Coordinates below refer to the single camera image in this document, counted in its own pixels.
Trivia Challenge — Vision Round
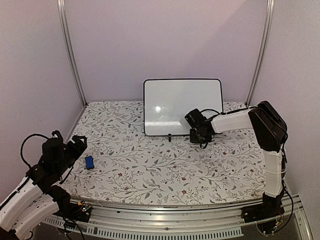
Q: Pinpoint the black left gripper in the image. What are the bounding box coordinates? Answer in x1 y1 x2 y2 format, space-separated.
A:
55 135 88 178

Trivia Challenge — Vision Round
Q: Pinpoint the blue whiteboard eraser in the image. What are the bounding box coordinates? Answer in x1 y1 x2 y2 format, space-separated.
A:
84 155 95 170

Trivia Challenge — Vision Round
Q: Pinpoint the small black-framed whiteboard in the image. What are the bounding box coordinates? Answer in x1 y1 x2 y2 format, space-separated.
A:
143 78 224 137

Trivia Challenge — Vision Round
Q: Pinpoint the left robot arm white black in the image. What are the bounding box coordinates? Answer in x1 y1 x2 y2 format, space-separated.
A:
0 130 92 240

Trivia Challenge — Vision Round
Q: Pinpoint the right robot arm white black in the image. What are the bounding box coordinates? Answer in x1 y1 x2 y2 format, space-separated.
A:
184 100 288 222

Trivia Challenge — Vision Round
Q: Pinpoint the floral patterned table mat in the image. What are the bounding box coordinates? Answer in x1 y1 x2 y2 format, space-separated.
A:
62 101 266 206

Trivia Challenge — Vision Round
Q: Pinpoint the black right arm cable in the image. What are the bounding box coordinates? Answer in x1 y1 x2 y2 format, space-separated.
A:
199 106 253 121

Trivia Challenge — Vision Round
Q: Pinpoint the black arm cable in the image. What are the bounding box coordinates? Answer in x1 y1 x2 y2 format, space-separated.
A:
19 133 51 168
199 106 253 121

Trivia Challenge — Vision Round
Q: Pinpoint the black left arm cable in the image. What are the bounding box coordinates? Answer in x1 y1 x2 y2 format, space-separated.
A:
19 133 51 168

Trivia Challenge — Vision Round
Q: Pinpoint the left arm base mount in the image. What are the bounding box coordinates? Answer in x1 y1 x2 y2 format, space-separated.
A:
57 188 92 223

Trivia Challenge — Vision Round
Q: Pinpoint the aluminium front rail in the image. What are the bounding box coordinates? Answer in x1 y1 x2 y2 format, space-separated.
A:
35 194 313 240

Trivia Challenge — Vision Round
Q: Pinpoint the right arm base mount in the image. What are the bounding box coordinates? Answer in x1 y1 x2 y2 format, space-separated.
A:
240 194 285 235

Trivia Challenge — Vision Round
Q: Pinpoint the left aluminium frame post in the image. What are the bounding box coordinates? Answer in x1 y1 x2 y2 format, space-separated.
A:
57 0 88 107

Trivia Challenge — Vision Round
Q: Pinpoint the aluminium frame post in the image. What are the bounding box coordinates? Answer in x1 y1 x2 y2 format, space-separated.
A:
57 0 88 107
245 0 275 106

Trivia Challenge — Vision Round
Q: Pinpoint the right aluminium frame post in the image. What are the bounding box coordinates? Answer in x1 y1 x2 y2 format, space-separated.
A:
245 0 275 106

